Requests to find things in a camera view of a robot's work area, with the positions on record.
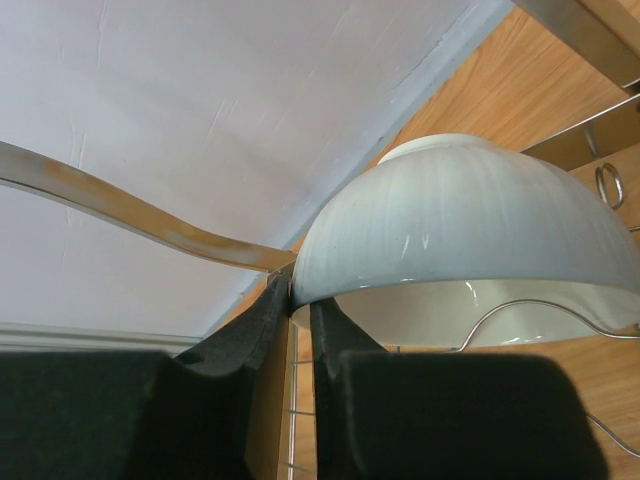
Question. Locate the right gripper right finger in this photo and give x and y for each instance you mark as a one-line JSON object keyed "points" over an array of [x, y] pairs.
{"points": [[383, 415]]}

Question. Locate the plain white bowl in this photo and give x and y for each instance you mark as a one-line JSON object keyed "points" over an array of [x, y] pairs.
{"points": [[452, 239]]}

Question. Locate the silver wire dish rack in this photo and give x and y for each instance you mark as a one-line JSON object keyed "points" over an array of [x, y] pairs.
{"points": [[603, 33]]}

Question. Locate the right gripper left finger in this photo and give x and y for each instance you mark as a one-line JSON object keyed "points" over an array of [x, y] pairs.
{"points": [[211, 412]]}

